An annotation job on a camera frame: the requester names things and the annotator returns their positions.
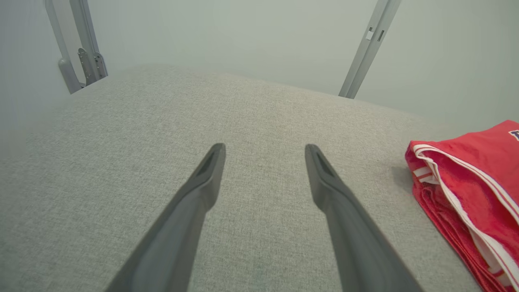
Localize grey slotted metal post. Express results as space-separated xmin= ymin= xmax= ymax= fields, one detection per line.
xmin=339 ymin=0 xmax=402 ymax=99

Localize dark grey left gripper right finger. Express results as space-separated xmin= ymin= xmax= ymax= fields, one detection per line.
xmin=305 ymin=144 xmax=425 ymax=292

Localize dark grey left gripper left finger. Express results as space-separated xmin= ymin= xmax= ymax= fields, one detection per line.
xmin=105 ymin=142 xmax=226 ymax=292

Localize grey metal post with bracket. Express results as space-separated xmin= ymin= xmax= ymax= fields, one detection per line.
xmin=44 ymin=0 xmax=109 ymax=94

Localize red jersey with black lettering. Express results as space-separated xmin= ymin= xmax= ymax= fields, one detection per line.
xmin=405 ymin=120 xmax=519 ymax=292

